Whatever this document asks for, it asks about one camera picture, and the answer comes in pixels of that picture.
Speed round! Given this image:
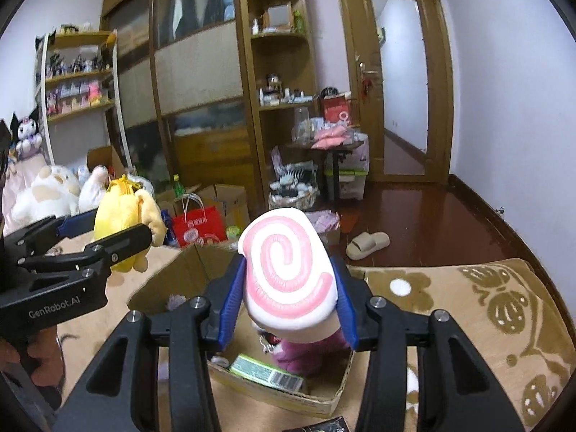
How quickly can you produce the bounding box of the cardboard box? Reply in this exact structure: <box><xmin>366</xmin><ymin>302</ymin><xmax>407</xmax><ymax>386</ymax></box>
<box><xmin>86</xmin><ymin>146</ymin><xmax>127</xmax><ymax>176</ymax></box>
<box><xmin>127</xmin><ymin>239</ymin><xmax>356</xmax><ymax>418</ymax></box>

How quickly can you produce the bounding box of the row of dark figurines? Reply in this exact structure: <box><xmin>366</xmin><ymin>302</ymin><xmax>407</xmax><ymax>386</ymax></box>
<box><xmin>47</xmin><ymin>51</ymin><xmax>113</xmax><ymax>77</ymax></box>

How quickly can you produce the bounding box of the clear bin with green lid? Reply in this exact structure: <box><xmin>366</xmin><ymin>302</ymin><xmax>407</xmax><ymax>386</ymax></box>
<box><xmin>325</xmin><ymin>168</ymin><xmax>366</xmax><ymax>201</ymax></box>

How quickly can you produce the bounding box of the wall shelf with white frame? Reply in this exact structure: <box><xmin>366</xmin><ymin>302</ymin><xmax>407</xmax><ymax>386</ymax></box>
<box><xmin>36</xmin><ymin>31</ymin><xmax>131</xmax><ymax>167</ymax></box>

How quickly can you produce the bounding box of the photo frame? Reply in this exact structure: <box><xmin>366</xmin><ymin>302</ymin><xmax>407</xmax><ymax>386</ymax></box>
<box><xmin>265</xmin><ymin>4</ymin><xmax>293</xmax><ymax>28</ymax></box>

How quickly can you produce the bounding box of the purple plush toy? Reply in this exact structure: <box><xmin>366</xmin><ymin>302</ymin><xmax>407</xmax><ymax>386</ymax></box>
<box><xmin>270</xmin><ymin>330</ymin><xmax>352</xmax><ymax>376</ymax></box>

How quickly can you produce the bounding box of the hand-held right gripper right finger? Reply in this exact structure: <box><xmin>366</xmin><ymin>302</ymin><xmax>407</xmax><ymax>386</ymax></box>
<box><xmin>330</xmin><ymin>254</ymin><xmax>525</xmax><ymax>432</ymax></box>

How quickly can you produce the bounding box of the small dark wooden table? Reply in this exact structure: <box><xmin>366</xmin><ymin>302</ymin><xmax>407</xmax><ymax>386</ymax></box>
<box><xmin>285</xmin><ymin>139</ymin><xmax>365</xmax><ymax>203</ymax></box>

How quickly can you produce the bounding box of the red paper bag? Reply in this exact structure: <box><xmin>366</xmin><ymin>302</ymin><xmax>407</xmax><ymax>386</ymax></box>
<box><xmin>172</xmin><ymin>193</ymin><xmax>226</xmax><ymax>248</ymax></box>

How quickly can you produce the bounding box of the wooden wardrobe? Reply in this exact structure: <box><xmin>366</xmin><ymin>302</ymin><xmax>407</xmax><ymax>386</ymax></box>
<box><xmin>101</xmin><ymin>0</ymin><xmax>262</xmax><ymax>217</ymax></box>

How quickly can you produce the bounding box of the clear plastic jar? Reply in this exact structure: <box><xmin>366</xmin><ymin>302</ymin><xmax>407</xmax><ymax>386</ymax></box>
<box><xmin>292</xmin><ymin>107</ymin><xmax>316</xmax><ymax>142</ymax></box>

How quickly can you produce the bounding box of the white and beige plush toy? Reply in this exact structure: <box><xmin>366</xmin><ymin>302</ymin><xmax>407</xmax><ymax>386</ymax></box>
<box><xmin>11</xmin><ymin>165</ymin><xmax>82</xmax><ymax>221</ymax></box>

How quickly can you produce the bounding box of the black white striped cloth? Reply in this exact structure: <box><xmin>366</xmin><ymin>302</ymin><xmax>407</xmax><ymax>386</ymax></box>
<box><xmin>276</xmin><ymin>162</ymin><xmax>316</xmax><ymax>185</ymax></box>

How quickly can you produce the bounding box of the black and white plush doll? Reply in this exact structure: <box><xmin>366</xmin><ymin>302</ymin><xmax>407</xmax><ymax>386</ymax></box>
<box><xmin>9</xmin><ymin>108</ymin><xmax>46</xmax><ymax>158</ymax></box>

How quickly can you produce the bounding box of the white and pink plush toy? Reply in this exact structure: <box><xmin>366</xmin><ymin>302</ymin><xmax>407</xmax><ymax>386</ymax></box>
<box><xmin>78</xmin><ymin>165</ymin><xmax>111</xmax><ymax>212</ymax></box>

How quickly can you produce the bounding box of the pink printed pack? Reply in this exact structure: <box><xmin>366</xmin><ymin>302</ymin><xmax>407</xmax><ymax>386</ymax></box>
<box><xmin>346</xmin><ymin>134</ymin><xmax>370</xmax><ymax>174</ymax></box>

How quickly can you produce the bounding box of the wooden door with mirror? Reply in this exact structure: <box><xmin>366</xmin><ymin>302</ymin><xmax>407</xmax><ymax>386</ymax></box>
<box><xmin>335</xmin><ymin>0</ymin><xmax>455</xmax><ymax>183</ymax></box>

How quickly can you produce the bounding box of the row of pastel figurine boxes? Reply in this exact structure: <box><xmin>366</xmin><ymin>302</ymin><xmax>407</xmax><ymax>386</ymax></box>
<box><xmin>47</xmin><ymin>80</ymin><xmax>111</xmax><ymax>111</ymax></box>

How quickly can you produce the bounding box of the box of pink packets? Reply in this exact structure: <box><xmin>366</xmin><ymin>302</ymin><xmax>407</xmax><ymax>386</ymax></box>
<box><xmin>308</xmin><ymin>209</ymin><xmax>342</xmax><ymax>246</ymax></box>

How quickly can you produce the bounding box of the red box with white symbol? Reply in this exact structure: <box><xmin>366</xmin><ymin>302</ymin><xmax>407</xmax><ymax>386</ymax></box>
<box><xmin>321</xmin><ymin>94</ymin><xmax>353</xmax><ymax>127</ymax></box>

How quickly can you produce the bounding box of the brown cardboard carton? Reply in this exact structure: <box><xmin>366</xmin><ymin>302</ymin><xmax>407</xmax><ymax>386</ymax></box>
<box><xmin>198</xmin><ymin>184</ymin><xmax>250</xmax><ymax>235</ymax></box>

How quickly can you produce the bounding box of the group of cosmetic bottles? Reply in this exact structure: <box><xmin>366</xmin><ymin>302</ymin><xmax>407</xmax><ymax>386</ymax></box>
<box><xmin>258</xmin><ymin>74</ymin><xmax>316</xmax><ymax>106</ymax></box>

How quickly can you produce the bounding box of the beige slipper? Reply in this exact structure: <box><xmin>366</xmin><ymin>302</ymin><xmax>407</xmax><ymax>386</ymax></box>
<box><xmin>346</xmin><ymin>231</ymin><xmax>390</xmax><ymax>260</ymax></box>

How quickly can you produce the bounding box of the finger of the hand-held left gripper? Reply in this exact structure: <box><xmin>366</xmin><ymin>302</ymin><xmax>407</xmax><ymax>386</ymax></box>
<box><xmin>18</xmin><ymin>222</ymin><xmax>154</xmax><ymax>280</ymax></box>
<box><xmin>2</xmin><ymin>211</ymin><xmax>99</xmax><ymax>259</ymax></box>

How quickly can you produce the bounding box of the brown floral blanket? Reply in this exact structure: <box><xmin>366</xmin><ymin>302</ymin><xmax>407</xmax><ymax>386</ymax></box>
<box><xmin>54</xmin><ymin>234</ymin><xmax>568</xmax><ymax>432</ymax></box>

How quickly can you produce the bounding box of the wicker basket of socks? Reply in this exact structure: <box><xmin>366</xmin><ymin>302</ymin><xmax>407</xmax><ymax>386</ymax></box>
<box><xmin>269</xmin><ymin>179</ymin><xmax>319</xmax><ymax>211</ymax></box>

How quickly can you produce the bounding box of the wooden corner shelf unit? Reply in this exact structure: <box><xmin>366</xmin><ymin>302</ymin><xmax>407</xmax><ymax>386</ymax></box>
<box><xmin>234</xmin><ymin>0</ymin><xmax>322</xmax><ymax>217</ymax></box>

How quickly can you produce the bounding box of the green tissue packet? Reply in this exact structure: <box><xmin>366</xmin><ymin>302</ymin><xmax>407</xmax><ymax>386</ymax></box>
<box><xmin>229</xmin><ymin>353</ymin><xmax>307</xmax><ymax>394</ymax></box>

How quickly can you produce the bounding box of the person's left hand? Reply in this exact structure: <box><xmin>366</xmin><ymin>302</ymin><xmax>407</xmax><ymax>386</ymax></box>
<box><xmin>18</xmin><ymin>328</ymin><xmax>61</xmax><ymax>372</ymax></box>

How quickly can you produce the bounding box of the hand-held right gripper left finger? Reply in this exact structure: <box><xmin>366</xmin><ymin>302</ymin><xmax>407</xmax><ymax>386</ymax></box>
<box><xmin>54</xmin><ymin>254</ymin><xmax>248</xmax><ymax>432</ymax></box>

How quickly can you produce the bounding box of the open cardboard box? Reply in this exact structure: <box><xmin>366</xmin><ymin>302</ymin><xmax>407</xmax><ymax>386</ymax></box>
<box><xmin>86</xmin><ymin>146</ymin><xmax>127</xmax><ymax>176</ymax></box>

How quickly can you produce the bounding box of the yellow plush toy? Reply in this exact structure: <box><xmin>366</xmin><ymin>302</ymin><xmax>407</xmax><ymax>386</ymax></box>
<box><xmin>93</xmin><ymin>174</ymin><xmax>167</xmax><ymax>273</ymax></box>

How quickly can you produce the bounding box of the pink swirl squishy roll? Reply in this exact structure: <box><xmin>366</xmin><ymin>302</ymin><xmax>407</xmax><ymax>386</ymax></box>
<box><xmin>237</xmin><ymin>208</ymin><xmax>339</xmax><ymax>340</ymax></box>

